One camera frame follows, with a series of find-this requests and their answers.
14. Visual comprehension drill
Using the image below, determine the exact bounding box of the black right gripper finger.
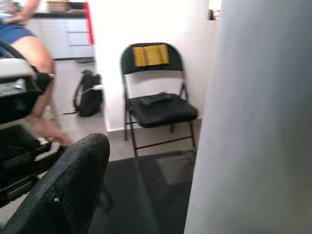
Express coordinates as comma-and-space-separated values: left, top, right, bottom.
4, 133, 110, 234

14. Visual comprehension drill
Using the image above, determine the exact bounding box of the black backpack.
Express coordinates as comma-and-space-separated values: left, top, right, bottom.
72, 69, 103, 117

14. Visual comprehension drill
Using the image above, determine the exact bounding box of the person in blue shorts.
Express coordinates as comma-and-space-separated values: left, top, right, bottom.
0, 0, 74, 166

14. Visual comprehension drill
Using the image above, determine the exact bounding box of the black table cloth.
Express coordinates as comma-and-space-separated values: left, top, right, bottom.
89, 150, 197, 234

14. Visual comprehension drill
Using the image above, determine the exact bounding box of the yellow folded cloth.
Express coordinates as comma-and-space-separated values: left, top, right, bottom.
133, 44, 171, 68

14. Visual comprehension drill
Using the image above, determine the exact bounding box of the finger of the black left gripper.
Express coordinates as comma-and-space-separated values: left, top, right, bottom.
0, 128, 42, 159

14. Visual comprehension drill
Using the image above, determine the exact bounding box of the woven basket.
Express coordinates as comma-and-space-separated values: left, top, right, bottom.
46, 0, 71, 12

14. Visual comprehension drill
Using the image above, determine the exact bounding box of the black folding chair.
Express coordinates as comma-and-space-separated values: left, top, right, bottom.
119, 42, 198, 156

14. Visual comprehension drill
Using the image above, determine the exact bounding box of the white drawer cabinet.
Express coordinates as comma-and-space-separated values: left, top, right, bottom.
26, 11, 95, 61

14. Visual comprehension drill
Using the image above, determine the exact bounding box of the white plastic table leg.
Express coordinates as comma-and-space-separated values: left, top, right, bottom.
184, 0, 312, 234

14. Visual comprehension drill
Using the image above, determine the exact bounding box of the black remote control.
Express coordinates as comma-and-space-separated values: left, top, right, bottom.
140, 92, 176, 107

